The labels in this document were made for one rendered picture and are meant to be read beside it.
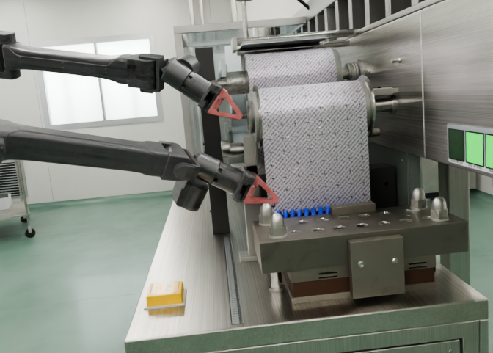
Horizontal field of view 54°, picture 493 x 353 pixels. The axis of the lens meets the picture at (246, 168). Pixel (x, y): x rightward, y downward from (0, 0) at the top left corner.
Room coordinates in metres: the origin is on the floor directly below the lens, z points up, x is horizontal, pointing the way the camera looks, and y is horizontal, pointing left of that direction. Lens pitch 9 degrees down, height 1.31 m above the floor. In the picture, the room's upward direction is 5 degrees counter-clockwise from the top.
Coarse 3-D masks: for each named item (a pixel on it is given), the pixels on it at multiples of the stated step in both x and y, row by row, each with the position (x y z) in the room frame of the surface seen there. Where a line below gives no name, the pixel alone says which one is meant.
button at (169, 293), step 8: (152, 288) 0.95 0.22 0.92; (160, 288) 0.95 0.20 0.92; (168, 288) 0.95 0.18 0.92; (176, 288) 0.94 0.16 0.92; (152, 296) 0.92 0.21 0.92; (160, 296) 0.92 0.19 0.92; (168, 296) 0.92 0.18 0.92; (176, 296) 0.92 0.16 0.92; (152, 304) 0.91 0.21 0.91; (160, 304) 0.92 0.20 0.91; (168, 304) 0.92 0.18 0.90
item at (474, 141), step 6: (468, 132) 0.80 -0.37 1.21; (468, 138) 0.80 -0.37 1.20; (474, 138) 0.78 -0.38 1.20; (480, 138) 0.77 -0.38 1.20; (468, 144) 0.80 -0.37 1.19; (474, 144) 0.78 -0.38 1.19; (480, 144) 0.77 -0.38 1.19; (468, 150) 0.80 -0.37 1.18; (474, 150) 0.78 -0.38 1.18; (480, 150) 0.77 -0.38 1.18; (468, 156) 0.80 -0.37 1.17; (474, 156) 0.78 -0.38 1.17; (480, 156) 0.77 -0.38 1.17; (474, 162) 0.78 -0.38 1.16; (480, 162) 0.77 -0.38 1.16
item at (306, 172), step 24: (264, 144) 1.06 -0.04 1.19; (288, 144) 1.07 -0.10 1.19; (312, 144) 1.07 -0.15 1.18; (336, 144) 1.07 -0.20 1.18; (360, 144) 1.07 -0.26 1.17; (288, 168) 1.07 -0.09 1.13; (312, 168) 1.07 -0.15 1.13; (336, 168) 1.07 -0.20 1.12; (360, 168) 1.07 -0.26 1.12; (288, 192) 1.06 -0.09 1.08; (312, 192) 1.07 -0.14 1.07; (336, 192) 1.07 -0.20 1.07; (360, 192) 1.07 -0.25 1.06
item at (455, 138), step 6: (450, 132) 0.86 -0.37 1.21; (456, 132) 0.84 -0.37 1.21; (462, 132) 0.82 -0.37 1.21; (450, 138) 0.86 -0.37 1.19; (456, 138) 0.84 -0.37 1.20; (462, 138) 0.82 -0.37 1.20; (450, 144) 0.86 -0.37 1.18; (456, 144) 0.84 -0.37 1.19; (462, 144) 0.82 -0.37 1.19; (450, 150) 0.86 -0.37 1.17; (456, 150) 0.84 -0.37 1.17; (462, 150) 0.82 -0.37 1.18; (450, 156) 0.86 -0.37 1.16; (456, 156) 0.84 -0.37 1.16; (462, 156) 0.82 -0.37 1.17
